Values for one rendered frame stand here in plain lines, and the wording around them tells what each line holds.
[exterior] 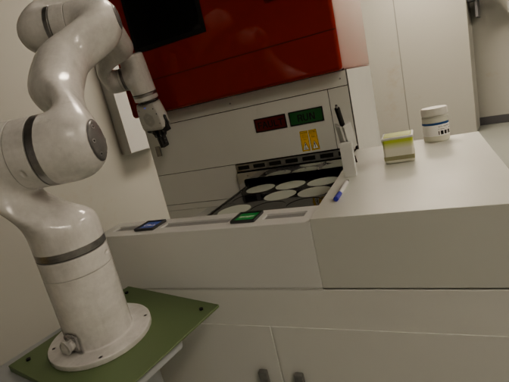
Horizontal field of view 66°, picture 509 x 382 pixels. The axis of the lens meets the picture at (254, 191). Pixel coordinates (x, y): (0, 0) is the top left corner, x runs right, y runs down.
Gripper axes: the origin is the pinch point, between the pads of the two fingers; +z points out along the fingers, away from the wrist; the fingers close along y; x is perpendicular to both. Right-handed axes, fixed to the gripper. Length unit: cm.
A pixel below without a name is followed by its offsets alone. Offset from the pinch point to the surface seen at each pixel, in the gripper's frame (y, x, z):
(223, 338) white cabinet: 50, -56, 29
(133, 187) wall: -119, 76, 60
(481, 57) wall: 107, 571, 123
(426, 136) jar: 88, 11, 10
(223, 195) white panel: 14.7, 5.3, 26.3
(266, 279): 63, -51, 14
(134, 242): 31, -53, 5
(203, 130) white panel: 11.4, 10.2, 1.1
